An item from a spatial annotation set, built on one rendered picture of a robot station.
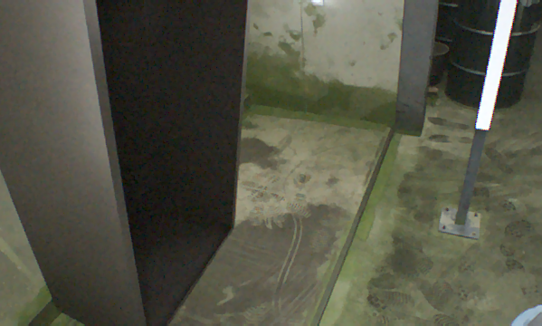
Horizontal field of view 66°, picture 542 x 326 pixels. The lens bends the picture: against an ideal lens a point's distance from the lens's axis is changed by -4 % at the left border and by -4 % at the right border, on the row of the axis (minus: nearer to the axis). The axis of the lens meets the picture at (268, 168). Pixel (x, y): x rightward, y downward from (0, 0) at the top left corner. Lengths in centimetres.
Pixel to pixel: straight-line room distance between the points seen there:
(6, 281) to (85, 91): 147
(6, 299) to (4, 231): 29
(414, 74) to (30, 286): 242
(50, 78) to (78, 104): 6
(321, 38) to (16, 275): 220
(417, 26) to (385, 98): 53
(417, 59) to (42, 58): 239
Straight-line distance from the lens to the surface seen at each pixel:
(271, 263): 215
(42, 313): 218
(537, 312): 79
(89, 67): 74
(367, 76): 298
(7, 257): 215
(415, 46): 285
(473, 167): 223
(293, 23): 301
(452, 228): 243
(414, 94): 298
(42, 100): 87
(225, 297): 205
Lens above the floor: 165
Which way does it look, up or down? 36 degrees down
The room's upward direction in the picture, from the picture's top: 6 degrees counter-clockwise
